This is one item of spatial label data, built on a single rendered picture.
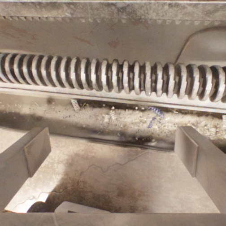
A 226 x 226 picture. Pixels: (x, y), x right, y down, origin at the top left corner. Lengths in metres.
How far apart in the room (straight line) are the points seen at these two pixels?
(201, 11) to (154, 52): 0.13
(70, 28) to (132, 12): 0.11
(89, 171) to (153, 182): 0.34
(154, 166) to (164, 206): 0.20
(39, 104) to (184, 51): 0.47
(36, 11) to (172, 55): 0.21
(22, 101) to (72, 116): 0.19
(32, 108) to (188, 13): 0.51
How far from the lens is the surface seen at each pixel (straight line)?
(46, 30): 0.30
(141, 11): 0.19
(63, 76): 0.20
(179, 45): 0.29
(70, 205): 0.95
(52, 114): 0.57
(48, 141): 0.17
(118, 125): 0.49
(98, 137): 0.51
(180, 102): 0.25
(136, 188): 0.95
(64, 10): 0.21
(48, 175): 1.06
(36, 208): 0.98
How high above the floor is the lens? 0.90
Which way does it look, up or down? 79 degrees down
